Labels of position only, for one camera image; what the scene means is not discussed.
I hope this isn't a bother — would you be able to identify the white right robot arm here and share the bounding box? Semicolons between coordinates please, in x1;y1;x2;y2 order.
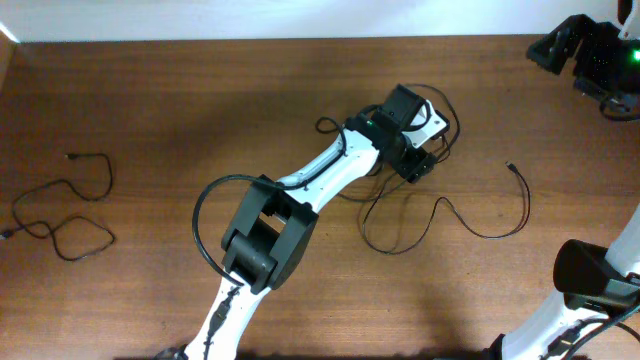
483;1;639;360

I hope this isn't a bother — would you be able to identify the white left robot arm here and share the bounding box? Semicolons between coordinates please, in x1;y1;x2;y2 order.
163;85;449;359

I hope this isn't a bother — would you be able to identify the black cable micro usb end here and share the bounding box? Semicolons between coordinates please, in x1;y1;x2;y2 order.
359;149;532;256

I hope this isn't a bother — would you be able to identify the black cable long loop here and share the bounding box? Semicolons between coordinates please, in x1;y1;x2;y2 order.
338;83;461;203

